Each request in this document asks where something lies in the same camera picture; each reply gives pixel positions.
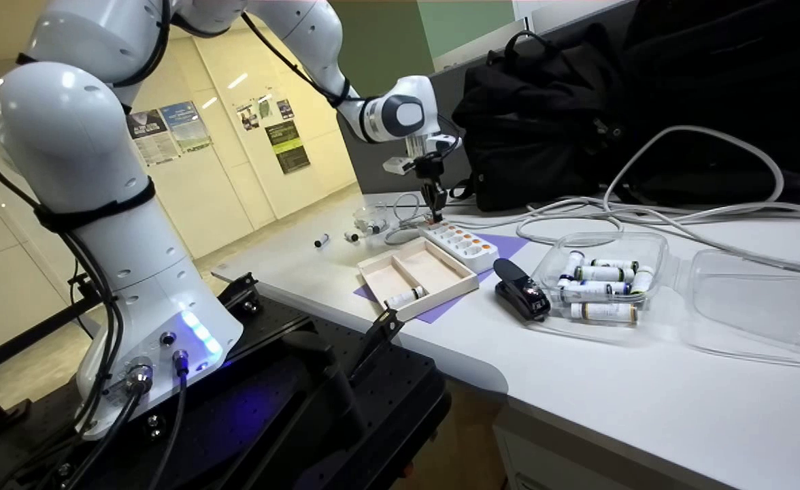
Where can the white power strip orange switches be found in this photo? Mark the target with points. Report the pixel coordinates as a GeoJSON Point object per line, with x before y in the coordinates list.
{"type": "Point", "coordinates": [460, 242]}

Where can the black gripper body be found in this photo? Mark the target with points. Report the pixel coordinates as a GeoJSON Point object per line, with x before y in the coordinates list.
{"type": "Point", "coordinates": [430, 165]}

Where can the light wooden frame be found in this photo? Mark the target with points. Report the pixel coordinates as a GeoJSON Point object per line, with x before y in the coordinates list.
{"type": "Point", "coordinates": [416, 276]}

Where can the black robot cart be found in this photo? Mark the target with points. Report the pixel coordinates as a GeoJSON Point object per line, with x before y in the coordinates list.
{"type": "Point", "coordinates": [265, 418]}

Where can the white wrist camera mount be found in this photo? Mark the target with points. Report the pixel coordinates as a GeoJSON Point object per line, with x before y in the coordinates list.
{"type": "Point", "coordinates": [401, 165]}

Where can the wall poster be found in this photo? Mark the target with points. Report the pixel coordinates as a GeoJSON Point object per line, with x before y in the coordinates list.
{"type": "Point", "coordinates": [249, 118]}
{"type": "Point", "coordinates": [147, 122]}
{"type": "Point", "coordinates": [186, 127]}
{"type": "Point", "coordinates": [286, 146]}
{"type": "Point", "coordinates": [284, 108]}

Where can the white labelled tube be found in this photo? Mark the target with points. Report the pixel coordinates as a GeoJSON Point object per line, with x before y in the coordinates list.
{"type": "Point", "coordinates": [642, 287]}
{"type": "Point", "coordinates": [604, 314]}
{"type": "Point", "coordinates": [569, 261]}
{"type": "Point", "coordinates": [590, 290]}
{"type": "Point", "coordinates": [608, 271]}
{"type": "Point", "coordinates": [416, 291]}

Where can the black backpack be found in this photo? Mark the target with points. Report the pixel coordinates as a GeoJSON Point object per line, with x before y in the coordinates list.
{"type": "Point", "coordinates": [544, 127]}
{"type": "Point", "coordinates": [736, 83]}

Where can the clear plastic container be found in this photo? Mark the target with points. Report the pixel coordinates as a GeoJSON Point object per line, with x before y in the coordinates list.
{"type": "Point", "coordinates": [598, 327]}

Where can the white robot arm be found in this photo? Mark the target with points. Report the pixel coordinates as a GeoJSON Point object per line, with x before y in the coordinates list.
{"type": "Point", "coordinates": [137, 234]}

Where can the black stapler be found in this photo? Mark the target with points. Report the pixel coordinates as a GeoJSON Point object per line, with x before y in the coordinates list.
{"type": "Point", "coordinates": [521, 291]}

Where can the clear plastic lid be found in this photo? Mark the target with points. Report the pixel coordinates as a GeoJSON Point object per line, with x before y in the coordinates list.
{"type": "Point", "coordinates": [763, 308]}

